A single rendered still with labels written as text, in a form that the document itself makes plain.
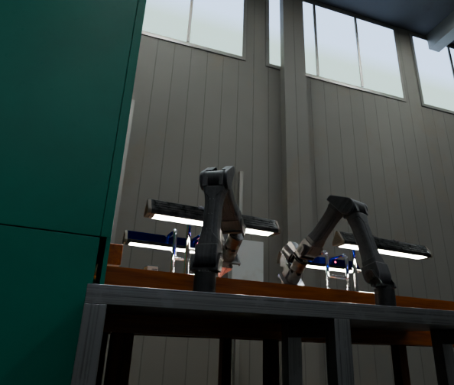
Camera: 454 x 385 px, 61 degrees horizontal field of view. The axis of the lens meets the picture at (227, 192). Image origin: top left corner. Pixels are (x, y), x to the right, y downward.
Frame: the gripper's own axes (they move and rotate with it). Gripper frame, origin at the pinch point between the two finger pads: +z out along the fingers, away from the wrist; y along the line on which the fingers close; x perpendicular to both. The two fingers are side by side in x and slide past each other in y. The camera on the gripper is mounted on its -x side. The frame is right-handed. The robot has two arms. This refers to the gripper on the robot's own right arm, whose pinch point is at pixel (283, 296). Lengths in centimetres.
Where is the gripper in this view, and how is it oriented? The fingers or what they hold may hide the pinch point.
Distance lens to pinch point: 171.1
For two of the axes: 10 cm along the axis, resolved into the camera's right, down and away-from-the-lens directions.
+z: -3.1, 8.6, 4.1
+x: 2.3, 4.8, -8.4
